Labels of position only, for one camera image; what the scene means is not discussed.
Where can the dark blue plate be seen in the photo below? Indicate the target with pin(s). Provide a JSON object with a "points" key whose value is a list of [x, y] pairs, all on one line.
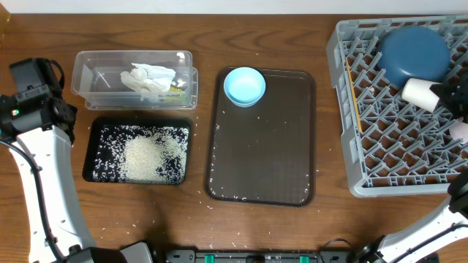
{"points": [[413, 52]]}

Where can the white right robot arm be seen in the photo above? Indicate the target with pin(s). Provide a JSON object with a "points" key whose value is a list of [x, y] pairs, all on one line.
{"points": [[448, 223]]}

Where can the dark brown serving tray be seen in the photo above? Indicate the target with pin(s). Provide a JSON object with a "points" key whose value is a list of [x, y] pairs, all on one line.
{"points": [[265, 154]]}

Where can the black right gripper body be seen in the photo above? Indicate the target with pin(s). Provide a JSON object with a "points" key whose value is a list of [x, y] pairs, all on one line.
{"points": [[461, 107]]}

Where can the light blue small bowl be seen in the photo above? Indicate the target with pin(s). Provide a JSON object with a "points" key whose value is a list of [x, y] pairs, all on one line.
{"points": [[244, 86]]}

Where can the pink cup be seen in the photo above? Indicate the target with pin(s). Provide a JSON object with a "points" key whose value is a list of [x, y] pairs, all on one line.
{"points": [[459, 130]]}

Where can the clear plastic bin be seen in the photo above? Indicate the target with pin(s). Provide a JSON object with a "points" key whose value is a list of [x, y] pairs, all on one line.
{"points": [[96, 78]]}

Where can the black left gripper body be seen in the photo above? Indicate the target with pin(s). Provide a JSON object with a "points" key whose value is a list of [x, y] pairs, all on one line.
{"points": [[70, 110]]}

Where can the white rice pile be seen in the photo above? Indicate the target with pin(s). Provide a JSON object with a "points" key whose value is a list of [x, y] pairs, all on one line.
{"points": [[142, 155]]}

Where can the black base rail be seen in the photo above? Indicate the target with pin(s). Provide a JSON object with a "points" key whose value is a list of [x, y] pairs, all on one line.
{"points": [[190, 256]]}

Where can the white napkin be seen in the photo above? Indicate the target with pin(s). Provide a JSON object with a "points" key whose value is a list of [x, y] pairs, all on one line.
{"points": [[148, 78]]}

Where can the grey dishwasher rack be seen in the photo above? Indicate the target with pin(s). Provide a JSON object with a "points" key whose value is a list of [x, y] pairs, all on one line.
{"points": [[380, 165]]}

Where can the yellow green snack wrapper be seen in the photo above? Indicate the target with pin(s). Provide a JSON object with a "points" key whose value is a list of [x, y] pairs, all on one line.
{"points": [[174, 94]]}

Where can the wooden chopstick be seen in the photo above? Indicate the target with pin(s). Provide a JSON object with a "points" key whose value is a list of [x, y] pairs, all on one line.
{"points": [[354, 99]]}

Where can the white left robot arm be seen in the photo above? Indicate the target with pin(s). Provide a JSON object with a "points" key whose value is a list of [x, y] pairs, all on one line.
{"points": [[58, 229]]}

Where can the black tray bin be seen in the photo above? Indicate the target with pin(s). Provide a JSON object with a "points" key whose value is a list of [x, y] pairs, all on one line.
{"points": [[135, 149]]}

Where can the cream paper cup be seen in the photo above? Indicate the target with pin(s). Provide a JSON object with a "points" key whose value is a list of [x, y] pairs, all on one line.
{"points": [[418, 93]]}

